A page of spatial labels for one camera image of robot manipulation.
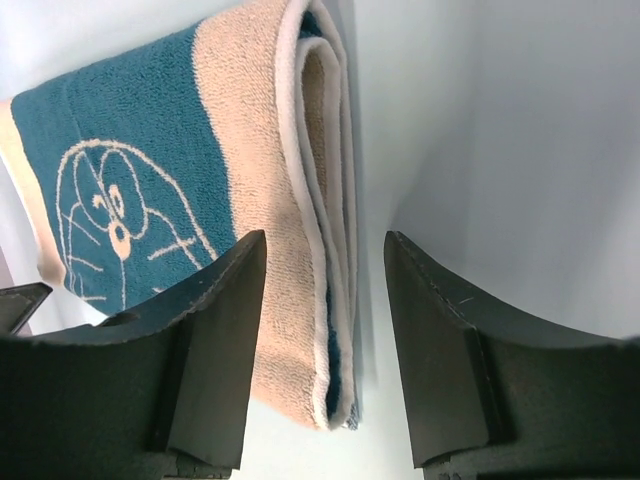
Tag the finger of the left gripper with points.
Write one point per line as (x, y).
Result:
(19, 303)

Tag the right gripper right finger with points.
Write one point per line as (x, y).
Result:
(492, 392)

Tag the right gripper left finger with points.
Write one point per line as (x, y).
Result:
(158, 391)

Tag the teal cream cartoon towel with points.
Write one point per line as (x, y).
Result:
(141, 169)

